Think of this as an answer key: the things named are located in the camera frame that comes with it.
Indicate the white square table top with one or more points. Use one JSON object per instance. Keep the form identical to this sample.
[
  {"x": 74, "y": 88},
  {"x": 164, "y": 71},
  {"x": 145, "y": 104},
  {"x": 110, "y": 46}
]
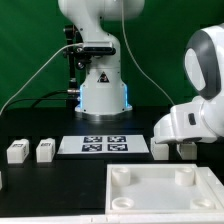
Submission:
[{"x": 162, "y": 189}]

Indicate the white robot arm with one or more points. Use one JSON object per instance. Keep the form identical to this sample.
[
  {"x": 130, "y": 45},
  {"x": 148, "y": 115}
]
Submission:
[{"x": 103, "y": 93}]

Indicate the white fiducial marker sheet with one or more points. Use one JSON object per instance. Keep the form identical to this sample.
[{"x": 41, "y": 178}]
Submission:
[{"x": 102, "y": 144}]

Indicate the black camera on stand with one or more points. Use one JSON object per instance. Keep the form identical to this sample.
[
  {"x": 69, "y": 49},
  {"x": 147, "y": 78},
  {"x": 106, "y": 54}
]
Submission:
[{"x": 79, "y": 53}]

